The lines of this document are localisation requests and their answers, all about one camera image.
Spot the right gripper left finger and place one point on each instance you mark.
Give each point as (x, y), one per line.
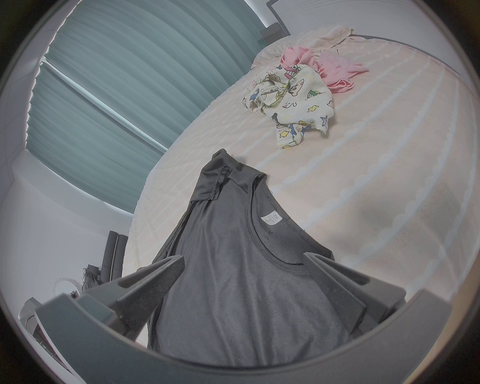
(146, 296)

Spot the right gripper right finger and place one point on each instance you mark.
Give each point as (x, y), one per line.
(345, 296)

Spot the black T-shirt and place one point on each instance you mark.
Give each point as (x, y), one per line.
(232, 281)

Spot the bed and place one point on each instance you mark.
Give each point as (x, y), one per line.
(375, 187)

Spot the black chest of drawers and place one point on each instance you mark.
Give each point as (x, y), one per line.
(112, 255)

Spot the dark grey draped cloth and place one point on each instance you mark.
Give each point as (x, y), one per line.
(90, 279)

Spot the blue-green curtain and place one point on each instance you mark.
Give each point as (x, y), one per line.
(86, 150)
(157, 63)

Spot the white printed garment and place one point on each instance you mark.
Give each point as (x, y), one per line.
(300, 101)

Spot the pink garment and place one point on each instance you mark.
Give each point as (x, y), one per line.
(337, 71)

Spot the cream pillow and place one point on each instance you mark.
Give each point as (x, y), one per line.
(270, 50)

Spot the grey bedside table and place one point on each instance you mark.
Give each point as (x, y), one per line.
(270, 33)

